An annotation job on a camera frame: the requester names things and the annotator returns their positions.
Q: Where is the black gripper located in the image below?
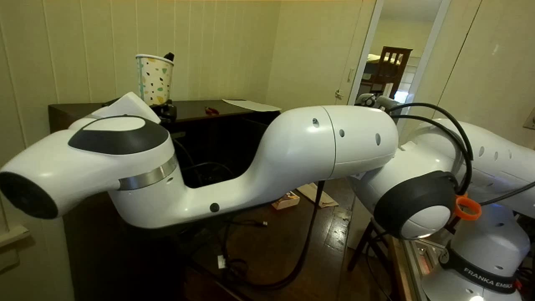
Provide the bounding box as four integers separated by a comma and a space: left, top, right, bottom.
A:
148, 50, 180, 128

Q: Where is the spotted paper cup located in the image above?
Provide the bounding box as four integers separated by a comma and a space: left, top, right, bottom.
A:
133, 52, 177, 107

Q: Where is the white paper sheet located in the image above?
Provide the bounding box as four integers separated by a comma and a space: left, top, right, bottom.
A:
220, 97, 282, 113

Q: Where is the calculator with grey keys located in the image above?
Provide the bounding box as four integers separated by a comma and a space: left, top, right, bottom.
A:
270, 190, 300, 212

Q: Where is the dark wooden secretary desk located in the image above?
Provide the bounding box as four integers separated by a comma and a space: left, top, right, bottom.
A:
46, 98, 357, 301

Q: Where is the dark wooden chair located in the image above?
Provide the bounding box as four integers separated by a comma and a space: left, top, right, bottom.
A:
361, 45, 414, 98

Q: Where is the orange plastic clip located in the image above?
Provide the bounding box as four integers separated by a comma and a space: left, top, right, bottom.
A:
451, 192, 483, 224

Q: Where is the white door frame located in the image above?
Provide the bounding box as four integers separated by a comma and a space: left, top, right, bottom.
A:
347, 0, 453, 107

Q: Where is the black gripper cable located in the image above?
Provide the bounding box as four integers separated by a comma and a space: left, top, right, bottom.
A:
219, 180, 327, 292

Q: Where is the white wall ledge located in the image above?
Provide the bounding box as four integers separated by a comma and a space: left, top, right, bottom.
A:
0, 224, 33, 274

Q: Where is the black cable over arm joint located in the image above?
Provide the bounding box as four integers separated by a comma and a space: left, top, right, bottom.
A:
387, 100, 535, 207

